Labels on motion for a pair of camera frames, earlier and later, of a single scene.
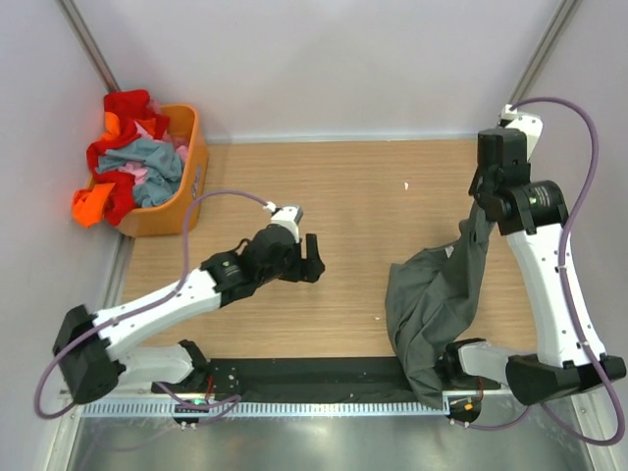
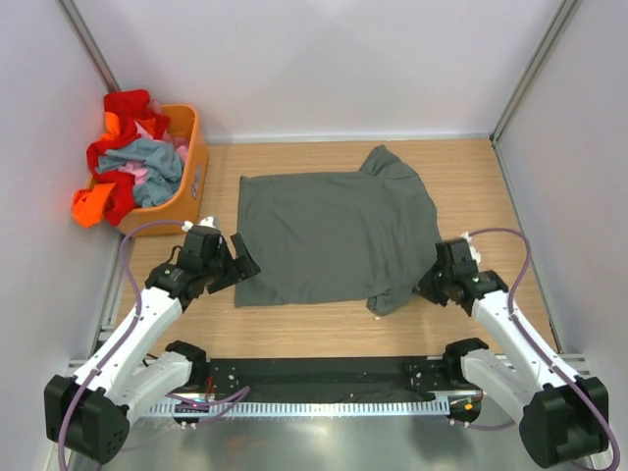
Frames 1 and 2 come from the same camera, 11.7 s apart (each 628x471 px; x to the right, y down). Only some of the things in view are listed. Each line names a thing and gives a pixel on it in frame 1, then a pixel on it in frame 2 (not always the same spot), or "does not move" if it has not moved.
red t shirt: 134,106 does not move
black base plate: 374,377 does not move
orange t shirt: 88,212 does not move
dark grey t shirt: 432,294 to 367,236
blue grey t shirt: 164,168 does not move
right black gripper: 474,184 to 424,287
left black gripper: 307,269 to 247,269
